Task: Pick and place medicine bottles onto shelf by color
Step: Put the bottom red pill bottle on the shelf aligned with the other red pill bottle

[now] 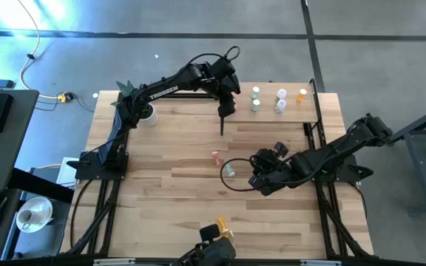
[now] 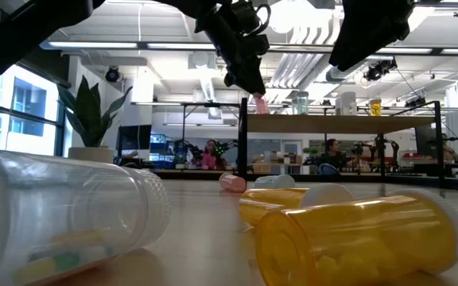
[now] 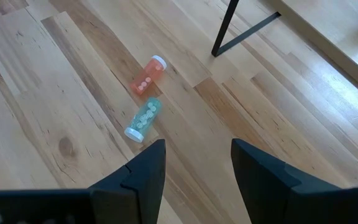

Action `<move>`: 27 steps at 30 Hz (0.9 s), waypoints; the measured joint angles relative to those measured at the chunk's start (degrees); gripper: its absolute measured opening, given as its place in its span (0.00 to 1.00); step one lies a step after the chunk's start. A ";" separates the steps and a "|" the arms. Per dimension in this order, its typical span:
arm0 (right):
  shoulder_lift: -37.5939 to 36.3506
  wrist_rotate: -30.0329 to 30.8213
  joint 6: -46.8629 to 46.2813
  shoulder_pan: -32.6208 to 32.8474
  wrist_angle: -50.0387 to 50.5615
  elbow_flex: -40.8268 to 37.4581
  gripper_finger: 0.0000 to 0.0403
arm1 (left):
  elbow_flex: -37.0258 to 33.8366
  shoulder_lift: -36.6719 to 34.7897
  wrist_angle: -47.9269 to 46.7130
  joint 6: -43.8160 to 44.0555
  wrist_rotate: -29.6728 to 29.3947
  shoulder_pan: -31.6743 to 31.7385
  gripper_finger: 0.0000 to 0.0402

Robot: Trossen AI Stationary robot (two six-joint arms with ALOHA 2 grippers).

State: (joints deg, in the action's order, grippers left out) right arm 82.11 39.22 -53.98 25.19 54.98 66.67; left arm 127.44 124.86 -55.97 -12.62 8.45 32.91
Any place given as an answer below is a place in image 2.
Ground black aluminium table frame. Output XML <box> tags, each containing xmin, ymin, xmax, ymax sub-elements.
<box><xmin>151</xmin><ymin>168</ymin><xmax>458</xmax><ymax>192</ymax></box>

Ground large clear pill bottle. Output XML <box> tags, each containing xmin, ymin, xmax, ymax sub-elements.
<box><xmin>0</xmin><ymin>149</ymin><xmax>173</xmax><ymax>286</ymax></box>

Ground person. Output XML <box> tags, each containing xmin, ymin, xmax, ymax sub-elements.
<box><xmin>200</xmin><ymin>138</ymin><xmax>224</xmax><ymax>171</ymax></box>
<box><xmin>320</xmin><ymin>138</ymin><xmax>351</xmax><ymax>170</ymax></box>

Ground green snake plant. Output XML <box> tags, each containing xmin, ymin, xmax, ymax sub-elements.
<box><xmin>56</xmin><ymin>75</ymin><xmax>134</xmax><ymax>149</ymax></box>

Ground clear bottle blue pills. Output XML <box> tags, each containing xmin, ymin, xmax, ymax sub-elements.
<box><xmin>340</xmin><ymin>91</ymin><xmax>359</xmax><ymax>117</ymax></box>

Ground orange pill bottle white cap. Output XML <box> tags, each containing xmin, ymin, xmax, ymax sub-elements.
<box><xmin>368</xmin><ymin>99</ymin><xmax>382</xmax><ymax>118</ymax></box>
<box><xmin>254</xmin><ymin>189</ymin><xmax>458</xmax><ymax>286</ymax></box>
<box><xmin>238</xmin><ymin>183</ymin><xmax>355</xmax><ymax>230</ymax></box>

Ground linear ceiling light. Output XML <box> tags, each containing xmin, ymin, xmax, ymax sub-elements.
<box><xmin>37</xmin><ymin>39</ymin><xmax>458</xmax><ymax>56</ymax></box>

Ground silver ventilation duct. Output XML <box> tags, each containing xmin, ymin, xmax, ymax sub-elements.
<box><xmin>326</xmin><ymin>0</ymin><xmax>458</xmax><ymax>83</ymax></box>

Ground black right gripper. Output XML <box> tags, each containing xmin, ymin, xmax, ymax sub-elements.
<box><xmin>328</xmin><ymin>0</ymin><xmax>417</xmax><ymax>72</ymax></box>

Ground cardboard boxes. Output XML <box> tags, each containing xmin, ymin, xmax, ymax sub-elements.
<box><xmin>252</xmin><ymin>153</ymin><xmax>281</xmax><ymax>174</ymax></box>

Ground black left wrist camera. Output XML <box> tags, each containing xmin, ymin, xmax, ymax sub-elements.
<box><xmin>232</xmin><ymin>2</ymin><xmax>262</xmax><ymax>37</ymax></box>

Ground black monitor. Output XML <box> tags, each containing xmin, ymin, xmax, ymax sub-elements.
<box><xmin>116</xmin><ymin>124</ymin><xmax>153</xmax><ymax>152</ymax></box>

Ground white plant pot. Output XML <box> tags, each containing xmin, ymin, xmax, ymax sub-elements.
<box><xmin>68</xmin><ymin>145</ymin><xmax>115</xmax><ymax>170</ymax></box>

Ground black round overhead camera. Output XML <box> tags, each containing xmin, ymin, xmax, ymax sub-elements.
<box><xmin>105</xmin><ymin>66</ymin><xmax>121</xmax><ymax>83</ymax></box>

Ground black ceiling track light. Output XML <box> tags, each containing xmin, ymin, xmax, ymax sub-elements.
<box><xmin>363</xmin><ymin>57</ymin><xmax>398</xmax><ymax>83</ymax></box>

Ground wooden shelf black frame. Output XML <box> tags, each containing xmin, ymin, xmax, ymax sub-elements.
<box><xmin>238</xmin><ymin>97</ymin><xmax>445</xmax><ymax>187</ymax></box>

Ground pink pill bottle white cap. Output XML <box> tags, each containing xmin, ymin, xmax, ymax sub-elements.
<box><xmin>254</xmin><ymin>92</ymin><xmax>271</xmax><ymax>115</ymax></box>
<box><xmin>218</xmin><ymin>172</ymin><xmax>247</xmax><ymax>194</ymax></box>

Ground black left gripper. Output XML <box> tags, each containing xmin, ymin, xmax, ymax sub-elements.
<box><xmin>195</xmin><ymin>6</ymin><xmax>270</xmax><ymax>95</ymax></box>

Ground blue black bag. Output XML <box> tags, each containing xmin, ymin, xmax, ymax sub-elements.
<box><xmin>316</xmin><ymin>162</ymin><xmax>340</xmax><ymax>176</ymax></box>

